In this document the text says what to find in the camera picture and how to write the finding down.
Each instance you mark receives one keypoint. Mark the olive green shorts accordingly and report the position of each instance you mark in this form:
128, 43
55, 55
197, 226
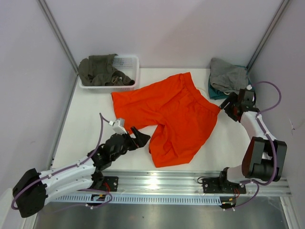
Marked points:
98, 70

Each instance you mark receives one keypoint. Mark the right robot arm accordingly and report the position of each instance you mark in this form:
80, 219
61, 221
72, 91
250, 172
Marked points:
264, 158

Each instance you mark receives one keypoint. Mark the slotted cable duct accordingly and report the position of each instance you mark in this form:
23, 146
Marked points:
140, 199

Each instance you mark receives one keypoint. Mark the orange shorts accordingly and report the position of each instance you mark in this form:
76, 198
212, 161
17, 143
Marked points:
184, 119

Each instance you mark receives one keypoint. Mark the aluminium mounting rail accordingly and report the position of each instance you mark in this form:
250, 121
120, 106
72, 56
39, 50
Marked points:
183, 183

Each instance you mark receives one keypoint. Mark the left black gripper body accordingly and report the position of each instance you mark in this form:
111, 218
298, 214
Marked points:
129, 144

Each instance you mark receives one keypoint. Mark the white plastic basket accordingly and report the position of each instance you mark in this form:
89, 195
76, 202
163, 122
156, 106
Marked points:
128, 64

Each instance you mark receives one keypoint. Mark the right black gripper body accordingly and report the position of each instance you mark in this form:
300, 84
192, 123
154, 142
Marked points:
230, 110

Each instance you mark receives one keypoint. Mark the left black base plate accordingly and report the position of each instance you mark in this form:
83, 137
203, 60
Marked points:
110, 184

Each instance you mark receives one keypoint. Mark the grey folded shorts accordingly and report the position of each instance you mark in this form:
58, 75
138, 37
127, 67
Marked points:
227, 77

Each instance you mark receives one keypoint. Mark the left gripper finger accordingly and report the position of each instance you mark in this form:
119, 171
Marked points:
143, 139
137, 134

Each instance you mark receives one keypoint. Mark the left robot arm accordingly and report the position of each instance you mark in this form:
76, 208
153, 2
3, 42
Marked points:
36, 189

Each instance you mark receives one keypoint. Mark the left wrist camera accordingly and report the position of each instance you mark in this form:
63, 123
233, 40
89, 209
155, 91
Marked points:
118, 126

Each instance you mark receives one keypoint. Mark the teal folded shorts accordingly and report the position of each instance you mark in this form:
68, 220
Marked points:
217, 94

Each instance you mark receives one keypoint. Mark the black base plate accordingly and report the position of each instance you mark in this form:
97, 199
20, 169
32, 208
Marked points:
214, 185
110, 184

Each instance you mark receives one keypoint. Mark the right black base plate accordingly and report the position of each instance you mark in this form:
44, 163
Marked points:
214, 185

